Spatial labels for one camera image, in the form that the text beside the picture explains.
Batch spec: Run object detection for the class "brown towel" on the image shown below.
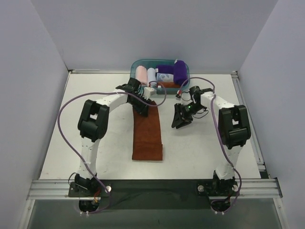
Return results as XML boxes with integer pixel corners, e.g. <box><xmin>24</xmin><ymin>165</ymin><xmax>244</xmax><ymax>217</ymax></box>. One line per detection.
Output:
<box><xmin>157</xmin><ymin>82</ymin><xmax>180</xmax><ymax>88</ymax></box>
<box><xmin>132</xmin><ymin>106</ymin><xmax>163</xmax><ymax>162</ymax></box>

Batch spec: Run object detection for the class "purple towel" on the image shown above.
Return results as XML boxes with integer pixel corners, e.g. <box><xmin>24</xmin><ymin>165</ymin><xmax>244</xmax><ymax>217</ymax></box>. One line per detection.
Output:
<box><xmin>155</xmin><ymin>64</ymin><xmax>174</xmax><ymax>74</ymax></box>
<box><xmin>173</xmin><ymin>60</ymin><xmax>188</xmax><ymax>86</ymax></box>

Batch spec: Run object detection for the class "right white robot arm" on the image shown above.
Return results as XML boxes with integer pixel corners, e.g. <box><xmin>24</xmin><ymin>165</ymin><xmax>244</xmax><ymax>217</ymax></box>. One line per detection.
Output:
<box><xmin>172</xmin><ymin>86</ymin><xmax>251</xmax><ymax>196</ymax></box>

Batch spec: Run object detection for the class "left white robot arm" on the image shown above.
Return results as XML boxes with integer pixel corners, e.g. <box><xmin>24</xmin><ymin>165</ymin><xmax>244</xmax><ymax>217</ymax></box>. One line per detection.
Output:
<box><xmin>74</xmin><ymin>78</ymin><xmax>156</xmax><ymax>197</ymax></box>

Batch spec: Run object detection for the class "brown rolled towel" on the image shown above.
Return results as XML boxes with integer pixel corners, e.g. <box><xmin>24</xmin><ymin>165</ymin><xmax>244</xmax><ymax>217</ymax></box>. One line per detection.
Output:
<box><xmin>157</xmin><ymin>82</ymin><xmax>180</xmax><ymax>88</ymax></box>

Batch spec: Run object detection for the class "pink rolled towel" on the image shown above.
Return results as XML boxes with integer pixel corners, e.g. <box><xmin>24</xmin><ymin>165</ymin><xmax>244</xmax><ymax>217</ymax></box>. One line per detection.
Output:
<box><xmin>135</xmin><ymin>66</ymin><xmax>148</xmax><ymax>85</ymax></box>

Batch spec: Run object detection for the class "light blue rolled towel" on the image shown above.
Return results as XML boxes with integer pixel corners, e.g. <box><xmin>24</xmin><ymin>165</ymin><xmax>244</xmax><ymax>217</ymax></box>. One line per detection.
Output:
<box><xmin>147</xmin><ymin>68</ymin><xmax>157</xmax><ymax>87</ymax></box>

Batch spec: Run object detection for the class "white patterned rolled towel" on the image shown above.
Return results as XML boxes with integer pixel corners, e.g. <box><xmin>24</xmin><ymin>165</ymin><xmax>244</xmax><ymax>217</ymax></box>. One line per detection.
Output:
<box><xmin>156</xmin><ymin>73</ymin><xmax>173</xmax><ymax>83</ymax></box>

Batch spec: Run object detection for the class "teal plastic basket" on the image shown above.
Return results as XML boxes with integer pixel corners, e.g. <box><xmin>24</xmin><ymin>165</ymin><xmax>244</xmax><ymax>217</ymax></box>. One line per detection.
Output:
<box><xmin>130</xmin><ymin>59</ymin><xmax>190</xmax><ymax>94</ymax></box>

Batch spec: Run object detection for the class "purple folded towel in basket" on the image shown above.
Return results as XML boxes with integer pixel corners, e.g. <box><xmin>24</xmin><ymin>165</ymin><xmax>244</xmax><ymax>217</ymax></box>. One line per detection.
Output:
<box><xmin>155</xmin><ymin>64</ymin><xmax>174</xmax><ymax>74</ymax></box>

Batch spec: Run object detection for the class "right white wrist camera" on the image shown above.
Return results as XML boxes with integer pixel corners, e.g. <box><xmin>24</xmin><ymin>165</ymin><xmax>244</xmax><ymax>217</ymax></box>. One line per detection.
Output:
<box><xmin>180</xmin><ymin>97</ymin><xmax>190</xmax><ymax>105</ymax></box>

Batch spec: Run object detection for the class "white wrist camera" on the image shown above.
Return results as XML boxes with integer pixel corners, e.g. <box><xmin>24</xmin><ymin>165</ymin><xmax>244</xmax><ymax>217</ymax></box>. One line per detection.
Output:
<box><xmin>143</xmin><ymin>87</ymin><xmax>157</xmax><ymax>99</ymax></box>
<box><xmin>180</xmin><ymin>97</ymin><xmax>190</xmax><ymax>105</ymax></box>

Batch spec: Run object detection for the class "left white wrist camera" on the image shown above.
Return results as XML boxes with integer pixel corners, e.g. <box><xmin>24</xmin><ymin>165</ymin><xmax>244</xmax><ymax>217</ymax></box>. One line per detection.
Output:
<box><xmin>143</xmin><ymin>87</ymin><xmax>157</xmax><ymax>99</ymax></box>

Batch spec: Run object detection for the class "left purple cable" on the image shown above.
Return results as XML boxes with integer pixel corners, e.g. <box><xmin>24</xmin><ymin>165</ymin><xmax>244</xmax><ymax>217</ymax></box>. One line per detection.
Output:
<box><xmin>58</xmin><ymin>81</ymin><xmax>167</xmax><ymax>214</ymax></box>

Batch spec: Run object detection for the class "purple cable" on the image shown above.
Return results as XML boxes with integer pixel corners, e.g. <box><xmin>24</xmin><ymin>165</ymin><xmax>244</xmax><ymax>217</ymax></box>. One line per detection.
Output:
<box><xmin>58</xmin><ymin>81</ymin><xmax>167</xmax><ymax>214</ymax></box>
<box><xmin>176</xmin><ymin>76</ymin><xmax>243</xmax><ymax>213</ymax></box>

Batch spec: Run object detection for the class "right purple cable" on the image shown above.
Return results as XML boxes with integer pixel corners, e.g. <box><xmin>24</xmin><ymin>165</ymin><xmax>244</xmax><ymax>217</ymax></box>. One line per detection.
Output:
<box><xmin>176</xmin><ymin>76</ymin><xmax>243</xmax><ymax>213</ymax></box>

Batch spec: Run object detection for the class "aluminium right side rail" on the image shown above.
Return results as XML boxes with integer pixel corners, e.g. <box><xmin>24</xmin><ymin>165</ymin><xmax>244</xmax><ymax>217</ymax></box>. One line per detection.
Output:
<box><xmin>231</xmin><ymin>71</ymin><xmax>270</xmax><ymax>179</ymax></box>

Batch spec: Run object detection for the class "aluminium rail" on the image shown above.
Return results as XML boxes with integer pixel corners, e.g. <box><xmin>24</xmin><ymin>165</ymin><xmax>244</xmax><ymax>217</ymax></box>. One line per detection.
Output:
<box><xmin>231</xmin><ymin>71</ymin><xmax>270</xmax><ymax>179</ymax></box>
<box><xmin>27</xmin><ymin>179</ymin><xmax>283</xmax><ymax>200</ymax></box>

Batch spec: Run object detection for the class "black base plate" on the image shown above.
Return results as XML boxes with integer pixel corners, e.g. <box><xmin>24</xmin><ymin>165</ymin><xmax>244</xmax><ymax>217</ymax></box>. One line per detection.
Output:
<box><xmin>68</xmin><ymin>179</ymin><xmax>238</xmax><ymax>211</ymax></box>

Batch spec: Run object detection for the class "aluminium front rail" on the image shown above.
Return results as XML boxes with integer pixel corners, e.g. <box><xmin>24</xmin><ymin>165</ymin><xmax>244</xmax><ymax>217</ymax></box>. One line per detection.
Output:
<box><xmin>27</xmin><ymin>179</ymin><xmax>283</xmax><ymax>200</ymax></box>

